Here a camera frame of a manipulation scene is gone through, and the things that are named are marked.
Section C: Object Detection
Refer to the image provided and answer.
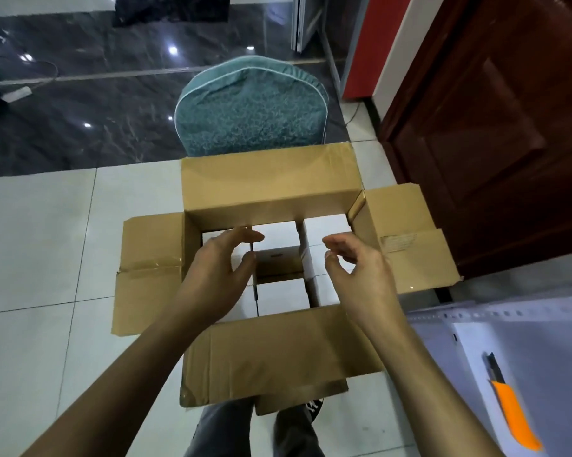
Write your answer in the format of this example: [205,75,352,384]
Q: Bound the person's right hand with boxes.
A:
[322,232,406,329]

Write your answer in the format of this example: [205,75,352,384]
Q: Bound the person's left hand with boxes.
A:
[172,226,265,329]

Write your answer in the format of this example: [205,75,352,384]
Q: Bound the stack of small white boxes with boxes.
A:
[202,214,354,322]

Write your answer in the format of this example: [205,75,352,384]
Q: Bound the large brown cardboard box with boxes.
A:
[111,142,462,407]

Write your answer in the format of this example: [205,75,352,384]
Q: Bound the white metal shelving rack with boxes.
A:
[404,290,572,457]

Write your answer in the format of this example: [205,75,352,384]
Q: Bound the orange utility knife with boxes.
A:
[484,352,544,451]

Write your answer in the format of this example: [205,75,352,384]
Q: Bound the person's left forearm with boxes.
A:
[24,314,206,457]

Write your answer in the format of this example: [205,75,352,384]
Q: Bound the person's right forearm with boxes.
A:
[366,314,501,457]

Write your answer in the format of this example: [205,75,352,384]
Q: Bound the person's grey trouser legs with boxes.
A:
[186,399,325,457]

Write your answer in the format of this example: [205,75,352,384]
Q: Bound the small printed brown carton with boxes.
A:
[255,378,349,416]

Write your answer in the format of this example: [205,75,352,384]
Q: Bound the teal fabric chair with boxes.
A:
[174,55,332,158]

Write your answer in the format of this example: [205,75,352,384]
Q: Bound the dark wooden door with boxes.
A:
[379,0,572,277]

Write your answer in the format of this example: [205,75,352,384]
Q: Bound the white power strip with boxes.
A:
[0,85,33,103]

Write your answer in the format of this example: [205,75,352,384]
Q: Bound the dark floor mat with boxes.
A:
[115,0,232,25]

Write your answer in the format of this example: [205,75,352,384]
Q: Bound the glass door with metal frame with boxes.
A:
[293,0,327,55]

